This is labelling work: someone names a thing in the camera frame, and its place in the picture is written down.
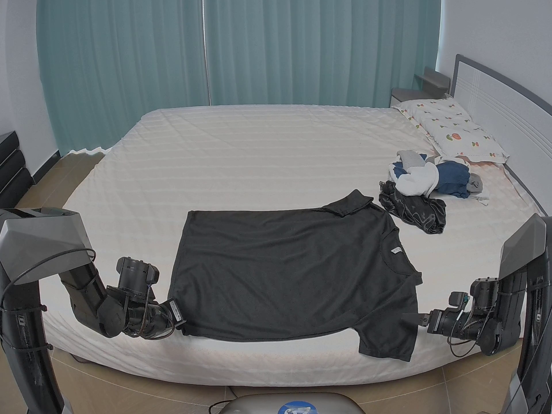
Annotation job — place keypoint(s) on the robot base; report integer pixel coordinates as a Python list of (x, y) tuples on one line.
[(293, 403)]

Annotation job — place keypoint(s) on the black T-shirt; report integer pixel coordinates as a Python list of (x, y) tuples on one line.
[(293, 274)]

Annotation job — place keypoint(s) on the black chest of drawers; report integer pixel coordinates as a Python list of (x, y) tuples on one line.
[(13, 170)]

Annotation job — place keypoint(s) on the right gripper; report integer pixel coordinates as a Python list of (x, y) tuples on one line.
[(444, 325)]

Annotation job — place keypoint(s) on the black satin garment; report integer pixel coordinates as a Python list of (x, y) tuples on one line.
[(418, 214)]

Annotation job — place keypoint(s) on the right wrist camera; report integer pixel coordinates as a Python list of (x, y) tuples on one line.
[(458, 300)]

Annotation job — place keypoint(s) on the bed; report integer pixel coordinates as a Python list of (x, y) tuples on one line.
[(258, 153)]

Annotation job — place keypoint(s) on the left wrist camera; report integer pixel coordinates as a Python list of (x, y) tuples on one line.
[(153, 274)]

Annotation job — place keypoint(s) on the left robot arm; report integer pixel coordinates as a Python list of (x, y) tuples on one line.
[(43, 239)]

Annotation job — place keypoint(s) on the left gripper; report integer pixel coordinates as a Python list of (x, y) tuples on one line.
[(168, 321)]

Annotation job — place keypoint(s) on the pile of clothes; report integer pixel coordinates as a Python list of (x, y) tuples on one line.
[(420, 181)]

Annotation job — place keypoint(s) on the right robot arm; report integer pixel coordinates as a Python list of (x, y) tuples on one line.
[(522, 244)]

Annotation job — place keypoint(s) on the blue-green curtain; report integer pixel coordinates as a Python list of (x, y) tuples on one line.
[(323, 37), (120, 58)]

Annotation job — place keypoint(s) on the grey bedside table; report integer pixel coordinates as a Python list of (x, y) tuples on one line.
[(427, 82)]

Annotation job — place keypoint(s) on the white printed pillow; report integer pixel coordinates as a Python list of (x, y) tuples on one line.
[(453, 127)]

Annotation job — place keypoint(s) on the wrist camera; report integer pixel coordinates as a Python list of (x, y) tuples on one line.
[(153, 274), (458, 300)]

